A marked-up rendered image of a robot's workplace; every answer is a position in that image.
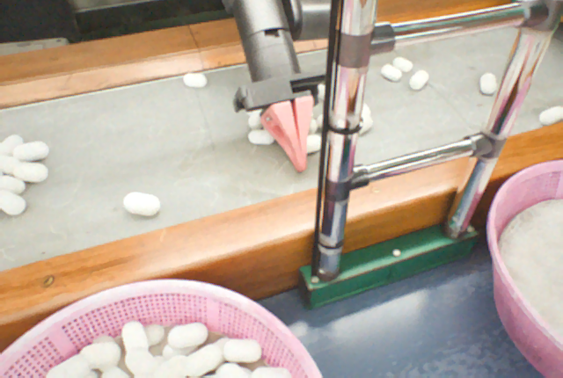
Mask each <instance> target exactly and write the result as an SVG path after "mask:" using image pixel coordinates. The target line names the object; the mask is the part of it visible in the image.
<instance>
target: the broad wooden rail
mask: <svg viewBox="0 0 563 378"><path fill-rule="evenodd" d="M511 3H512V2H511V0H378V6H377V16H376V22H382V21H387V22H389V23H390V24H394V23H399V22H411V21H417V20H423V19H429V18H439V17H444V16H449V15H454V14H459V13H465V12H469V11H478V10H483V9H488V8H493V7H497V6H502V5H506V4H511ZM376 22H375V23H376ZM293 44H294V48H295V50H296V54H297V55H299V54H304V53H309V52H314V51H319V50H324V49H327V40H309V41H298V42H293ZM242 64H246V60H245V55H244V51H243V48H242V45H241V41H240V38H239V34H238V29H237V25H236V22H235V19H234V18H229V19H223V20H217V21H212V22H206V23H200V24H194V25H183V26H178V27H173V28H172V29H166V30H161V31H155V32H149V33H138V34H132V35H128V36H122V37H116V38H111V39H104V40H94V41H88V42H82V43H77V44H71V45H65V46H59V47H49V48H43V49H38V50H33V51H26V52H21V53H15V54H9V55H0V110H3V109H9V108H13V107H19V106H23V105H31V104H36V103H41V102H46V101H51V100H56V99H61V98H70V97H75V96H80V95H84V94H90V93H93V92H98V91H106V90H107V89H112V88H117V87H122V86H127V85H132V84H141V83H146V82H151V81H156V80H160V79H166V78H170V77H176V76H184V75H186V74H187V73H199V72H204V71H209V70H214V69H222V68H228V67H232V66H238V65H242Z"/></svg>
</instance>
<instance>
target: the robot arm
mask: <svg viewBox="0 0 563 378"><path fill-rule="evenodd" d="M222 2H223V4H224V6H225V9H226V11H227V13H233V15H234V19H235V22H236V25H237V29H238V34H239V38H240V41H241V45H242V48H243V51H244V55H245V60H246V64H247V67H248V70H249V74H250V78H251V80H252V83H251V84H244V85H241V86H239V87H238V91H237V93H236V95H235V98H234V99H233V101H232V103H233V105H234V109H235V113H239V112H240V111H241V110H245V111H246V112H247V113H249V112H253V111H258V110H261V112H260V120H261V123H262V125H263V126H264V127H265V129H266V130H267V131H268V132H269V133H270V134H271V135H272V136H273V137H274V138H275V140H276V141H278V143H279V144H280V145H281V146H282V147H283V148H284V150H285V152H286V153H287V155H288V157H289V159H290V160H291V162H292V164H294V166H295V168H296V170H297V171H304V170H306V140H307V134H308V129H309V124H310V119H311V110H312V107H314V106H316V105H317V104H318V103H319V102H318V93H319V90H318V86H319V85H320V84H322V85H323V86H324V85H325V69H321V70H316V71H312V72H306V73H301V70H300V66H299V63H298V60H297V57H296V50H295V48H294V44H293V42H298V41H309V40H327V38H328V26H329V14H330V2H331V0H222Z"/></svg>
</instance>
